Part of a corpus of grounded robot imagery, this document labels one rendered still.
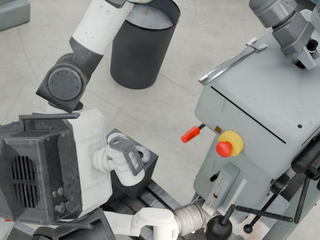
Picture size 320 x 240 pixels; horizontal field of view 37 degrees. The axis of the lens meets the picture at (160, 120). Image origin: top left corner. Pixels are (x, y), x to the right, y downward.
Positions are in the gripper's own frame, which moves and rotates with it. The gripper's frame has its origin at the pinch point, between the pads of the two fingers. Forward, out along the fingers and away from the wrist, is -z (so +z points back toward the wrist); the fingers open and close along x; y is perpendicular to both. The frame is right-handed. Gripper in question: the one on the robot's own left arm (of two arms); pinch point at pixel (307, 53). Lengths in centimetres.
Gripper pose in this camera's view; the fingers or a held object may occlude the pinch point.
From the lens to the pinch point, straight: 118.8
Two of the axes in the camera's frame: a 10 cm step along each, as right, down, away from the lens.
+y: 6.1, -3.3, -7.2
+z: -6.3, -7.5, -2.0
